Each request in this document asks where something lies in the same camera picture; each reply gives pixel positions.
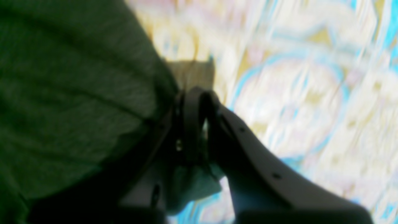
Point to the dark green long-sleeve shirt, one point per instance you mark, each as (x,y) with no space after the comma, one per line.
(81,83)

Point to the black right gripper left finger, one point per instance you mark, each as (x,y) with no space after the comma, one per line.
(142,184)

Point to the patterned colourful tablecloth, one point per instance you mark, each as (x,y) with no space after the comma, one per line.
(315,80)

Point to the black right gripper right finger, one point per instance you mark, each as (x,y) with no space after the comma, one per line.
(264,190)

